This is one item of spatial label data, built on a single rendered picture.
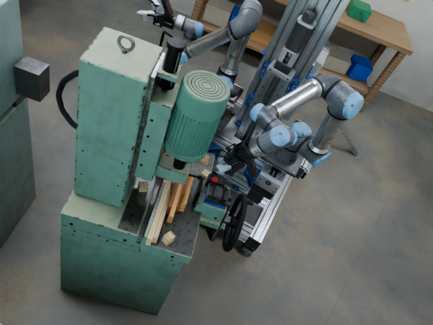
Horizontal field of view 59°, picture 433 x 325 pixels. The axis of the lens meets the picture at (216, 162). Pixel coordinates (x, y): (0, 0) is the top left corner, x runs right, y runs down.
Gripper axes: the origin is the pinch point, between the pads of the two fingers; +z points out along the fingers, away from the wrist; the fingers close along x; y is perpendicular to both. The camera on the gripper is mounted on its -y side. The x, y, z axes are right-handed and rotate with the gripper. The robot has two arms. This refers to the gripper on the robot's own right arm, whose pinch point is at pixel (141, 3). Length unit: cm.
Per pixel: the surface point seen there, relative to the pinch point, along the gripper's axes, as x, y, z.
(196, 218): -99, 21, -65
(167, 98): -85, -30, -38
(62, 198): -69, 115, 17
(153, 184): -83, 33, -41
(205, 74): -74, -37, -48
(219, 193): -88, 12, -70
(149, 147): -92, -9, -37
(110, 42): -79, -39, -15
